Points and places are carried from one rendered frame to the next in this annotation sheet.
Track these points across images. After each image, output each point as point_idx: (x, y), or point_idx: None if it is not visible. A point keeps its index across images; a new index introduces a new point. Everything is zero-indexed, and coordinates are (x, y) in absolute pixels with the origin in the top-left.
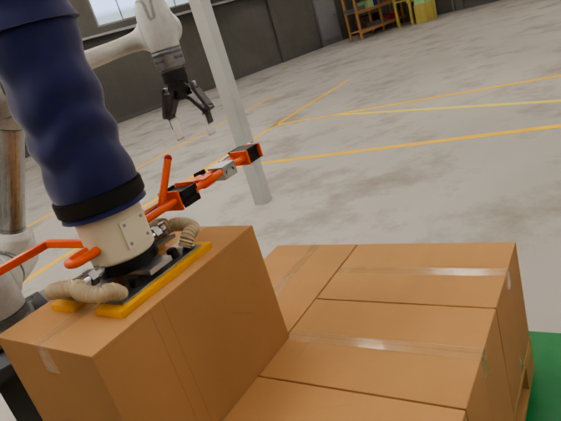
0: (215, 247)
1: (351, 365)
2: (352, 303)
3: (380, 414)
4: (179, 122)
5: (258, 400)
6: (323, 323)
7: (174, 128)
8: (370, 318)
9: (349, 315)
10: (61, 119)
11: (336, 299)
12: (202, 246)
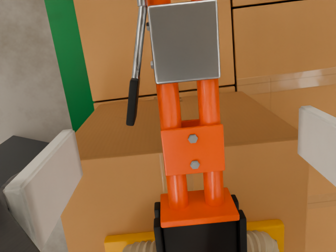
0: (289, 219)
1: (332, 111)
2: (291, 8)
3: None
4: (40, 169)
5: None
6: (271, 57)
7: (61, 210)
8: (325, 33)
9: (297, 33)
10: None
11: (264, 2)
12: (282, 242)
